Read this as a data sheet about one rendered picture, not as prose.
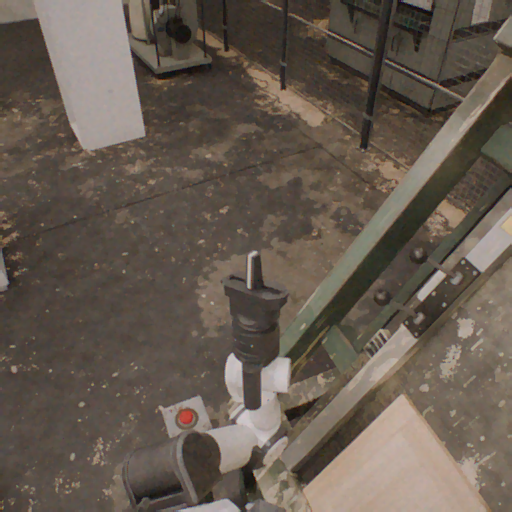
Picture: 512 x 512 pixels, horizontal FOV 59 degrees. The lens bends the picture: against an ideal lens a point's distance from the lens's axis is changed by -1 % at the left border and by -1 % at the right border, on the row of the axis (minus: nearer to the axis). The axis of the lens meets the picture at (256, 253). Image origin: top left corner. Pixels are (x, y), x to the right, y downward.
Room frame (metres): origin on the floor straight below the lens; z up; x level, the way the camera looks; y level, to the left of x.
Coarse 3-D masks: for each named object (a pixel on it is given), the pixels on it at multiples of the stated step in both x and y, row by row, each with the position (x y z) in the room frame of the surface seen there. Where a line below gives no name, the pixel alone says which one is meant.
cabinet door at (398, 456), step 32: (384, 416) 0.50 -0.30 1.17; (416, 416) 0.47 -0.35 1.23; (352, 448) 0.47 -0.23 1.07; (384, 448) 0.45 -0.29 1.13; (416, 448) 0.42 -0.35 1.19; (320, 480) 0.44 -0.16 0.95; (352, 480) 0.41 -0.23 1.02; (384, 480) 0.39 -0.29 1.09; (416, 480) 0.37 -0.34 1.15; (448, 480) 0.35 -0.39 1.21
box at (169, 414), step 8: (192, 400) 0.67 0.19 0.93; (200, 400) 0.68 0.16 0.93; (168, 408) 0.65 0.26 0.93; (176, 408) 0.65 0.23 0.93; (192, 408) 0.65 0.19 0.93; (200, 408) 0.65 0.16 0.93; (168, 416) 0.62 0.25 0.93; (200, 416) 0.62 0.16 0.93; (168, 424) 0.60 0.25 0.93; (184, 424) 0.60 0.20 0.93; (200, 424) 0.60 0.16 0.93; (208, 424) 0.60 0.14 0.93; (176, 432) 0.58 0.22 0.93
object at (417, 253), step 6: (420, 246) 0.67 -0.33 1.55; (414, 252) 0.66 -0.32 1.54; (420, 252) 0.66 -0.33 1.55; (426, 252) 0.66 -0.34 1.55; (414, 258) 0.65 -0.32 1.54; (420, 258) 0.65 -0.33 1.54; (426, 258) 0.65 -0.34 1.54; (420, 264) 0.65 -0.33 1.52; (432, 264) 0.66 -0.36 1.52; (438, 264) 0.66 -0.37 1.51; (444, 270) 0.65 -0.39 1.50; (456, 276) 0.65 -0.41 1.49; (462, 276) 0.64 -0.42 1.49; (456, 282) 0.64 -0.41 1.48
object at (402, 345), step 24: (504, 216) 0.71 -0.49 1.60; (504, 240) 0.67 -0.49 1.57; (480, 264) 0.65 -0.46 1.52; (408, 336) 0.61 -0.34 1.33; (384, 360) 0.59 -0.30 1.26; (360, 384) 0.58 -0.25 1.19; (336, 408) 0.56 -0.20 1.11; (360, 408) 0.55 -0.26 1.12; (312, 432) 0.54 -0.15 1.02; (336, 432) 0.53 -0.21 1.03; (288, 456) 0.51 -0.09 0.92
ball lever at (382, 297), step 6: (378, 294) 0.64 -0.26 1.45; (384, 294) 0.63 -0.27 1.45; (390, 294) 0.64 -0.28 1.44; (378, 300) 0.63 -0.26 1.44; (384, 300) 0.62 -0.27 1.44; (390, 300) 0.63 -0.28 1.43; (396, 306) 0.63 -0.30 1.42; (402, 306) 0.63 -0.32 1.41; (408, 312) 0.62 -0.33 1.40; (420, 312) 0.63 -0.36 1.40; (414, 318) 0.62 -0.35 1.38; (420, 318) 0.62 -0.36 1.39; (426, 318) 0.61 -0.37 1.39
